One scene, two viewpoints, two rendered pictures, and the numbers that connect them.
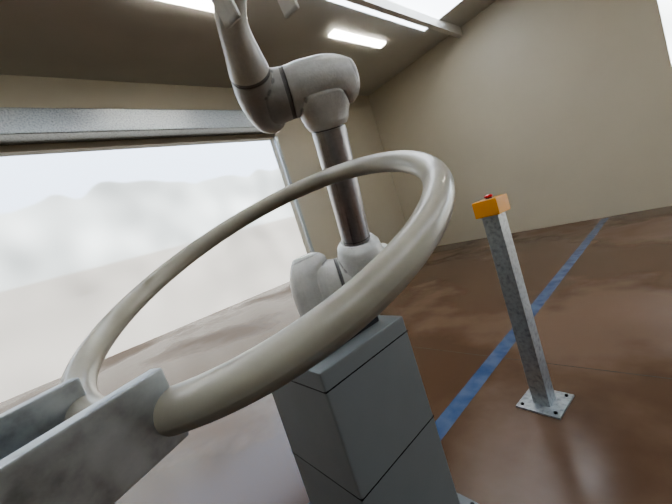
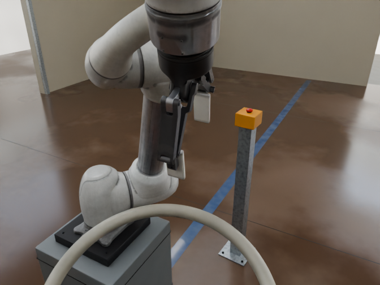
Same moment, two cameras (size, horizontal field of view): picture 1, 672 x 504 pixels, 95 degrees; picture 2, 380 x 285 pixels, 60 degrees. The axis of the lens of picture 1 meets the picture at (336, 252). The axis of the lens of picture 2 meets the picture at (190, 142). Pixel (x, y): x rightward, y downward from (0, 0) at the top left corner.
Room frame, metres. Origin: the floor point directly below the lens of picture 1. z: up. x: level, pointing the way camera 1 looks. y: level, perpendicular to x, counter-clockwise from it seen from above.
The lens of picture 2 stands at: (0.00, 0.19, 1.77)
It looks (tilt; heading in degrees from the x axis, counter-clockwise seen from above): 27 degrees down; 338
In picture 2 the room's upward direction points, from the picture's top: straight up
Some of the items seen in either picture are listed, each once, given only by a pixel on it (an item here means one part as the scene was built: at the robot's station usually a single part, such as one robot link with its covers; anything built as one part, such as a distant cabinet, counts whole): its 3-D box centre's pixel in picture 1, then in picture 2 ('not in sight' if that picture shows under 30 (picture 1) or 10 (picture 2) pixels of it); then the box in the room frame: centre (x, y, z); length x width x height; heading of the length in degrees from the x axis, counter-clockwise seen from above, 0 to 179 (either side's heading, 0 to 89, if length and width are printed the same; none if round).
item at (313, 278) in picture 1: (314, 282); (102, 192); (1.11, 0.11, 1.00); 0.18 x 0.16 x 0.22; 92
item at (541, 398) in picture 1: (517, 302); (242, 189); (1.49, -0.78, 0.54); 0.20 x 0.20 x 1.09; 35
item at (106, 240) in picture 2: not in sight; (100, 223); (1.10, 0.13, 0.87); 0.22 x 0.18 x 0.06; 129
